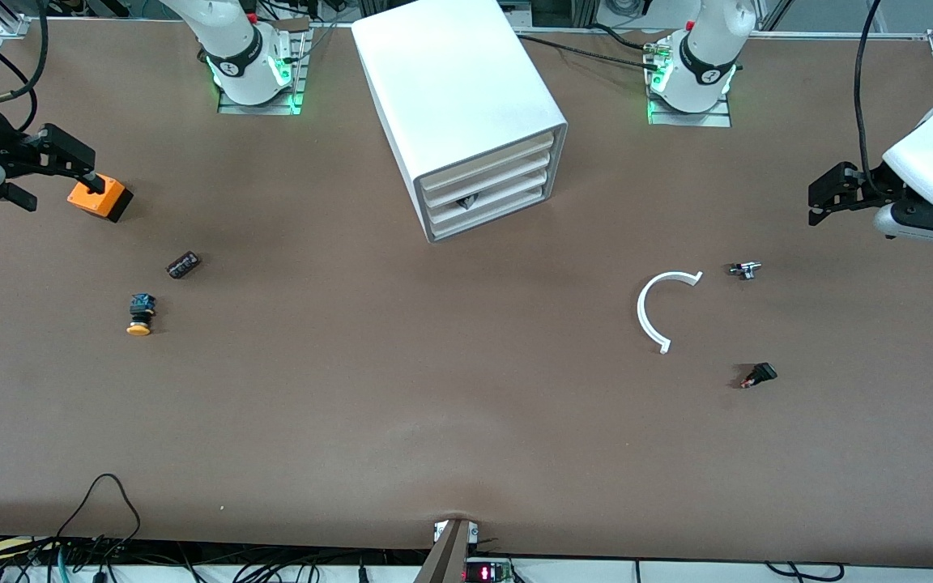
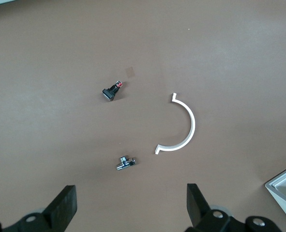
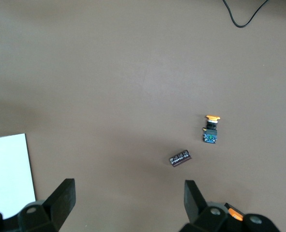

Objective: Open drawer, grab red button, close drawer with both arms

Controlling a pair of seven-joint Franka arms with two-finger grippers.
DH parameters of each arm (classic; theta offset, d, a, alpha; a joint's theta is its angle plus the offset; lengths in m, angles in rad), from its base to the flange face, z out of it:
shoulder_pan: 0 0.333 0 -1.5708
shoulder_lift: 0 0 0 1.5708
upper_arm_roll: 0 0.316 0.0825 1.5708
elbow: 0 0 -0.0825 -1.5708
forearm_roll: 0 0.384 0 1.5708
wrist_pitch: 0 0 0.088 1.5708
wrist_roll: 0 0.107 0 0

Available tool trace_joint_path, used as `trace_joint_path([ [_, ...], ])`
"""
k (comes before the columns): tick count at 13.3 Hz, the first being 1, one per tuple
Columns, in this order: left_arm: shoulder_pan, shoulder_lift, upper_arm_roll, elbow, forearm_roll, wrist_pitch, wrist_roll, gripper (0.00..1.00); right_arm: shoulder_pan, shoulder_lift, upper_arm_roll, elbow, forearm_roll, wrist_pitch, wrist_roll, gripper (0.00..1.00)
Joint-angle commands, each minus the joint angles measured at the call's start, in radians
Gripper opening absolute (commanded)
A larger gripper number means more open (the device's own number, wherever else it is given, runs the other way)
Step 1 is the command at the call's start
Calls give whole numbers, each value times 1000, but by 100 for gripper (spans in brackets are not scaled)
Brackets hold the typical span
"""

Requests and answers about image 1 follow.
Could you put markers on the red digit display module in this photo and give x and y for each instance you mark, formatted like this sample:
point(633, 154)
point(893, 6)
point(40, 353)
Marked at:
point(487, 573)

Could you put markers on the white semicircular plastic bracket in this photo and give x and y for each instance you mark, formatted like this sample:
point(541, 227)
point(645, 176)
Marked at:
point(643, 312)

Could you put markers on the white drawer cabinet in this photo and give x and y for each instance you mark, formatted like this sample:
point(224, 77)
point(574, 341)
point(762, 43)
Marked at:
point(450, 73)

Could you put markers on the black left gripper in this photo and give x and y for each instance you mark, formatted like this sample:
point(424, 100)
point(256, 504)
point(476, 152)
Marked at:
point(874, 182)

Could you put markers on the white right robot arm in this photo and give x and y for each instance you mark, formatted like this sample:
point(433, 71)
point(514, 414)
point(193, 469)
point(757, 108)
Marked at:
point(240, 40)

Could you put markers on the small dark grey part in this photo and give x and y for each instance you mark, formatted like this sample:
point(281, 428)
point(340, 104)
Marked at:
point(466, 202)

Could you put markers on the yellow push button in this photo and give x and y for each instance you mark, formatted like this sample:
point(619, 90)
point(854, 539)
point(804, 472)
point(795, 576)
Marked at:
point(140, 316)

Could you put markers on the white drawer tray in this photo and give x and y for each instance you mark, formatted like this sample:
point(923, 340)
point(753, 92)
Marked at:
point(507, 214)
point(511, 185)
point(487, 168)

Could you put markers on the orange plastic box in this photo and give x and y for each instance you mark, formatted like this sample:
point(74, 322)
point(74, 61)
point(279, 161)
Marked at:
point(106, 201)

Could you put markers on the black square switch red end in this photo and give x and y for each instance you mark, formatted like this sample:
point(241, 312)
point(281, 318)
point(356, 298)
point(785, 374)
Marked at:
point(760, 374)

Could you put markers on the small chrome metal valve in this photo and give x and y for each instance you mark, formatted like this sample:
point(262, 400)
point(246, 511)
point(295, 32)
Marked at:
point(745, 270)

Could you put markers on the brown camera post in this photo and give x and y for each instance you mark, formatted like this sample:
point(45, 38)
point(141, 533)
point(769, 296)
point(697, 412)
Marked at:
point(444, 559)

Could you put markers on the white mount bracket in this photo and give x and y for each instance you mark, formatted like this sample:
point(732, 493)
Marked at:
point(475, 532)

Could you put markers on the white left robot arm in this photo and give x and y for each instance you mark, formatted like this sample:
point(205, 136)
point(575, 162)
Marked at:
point(705, 48)

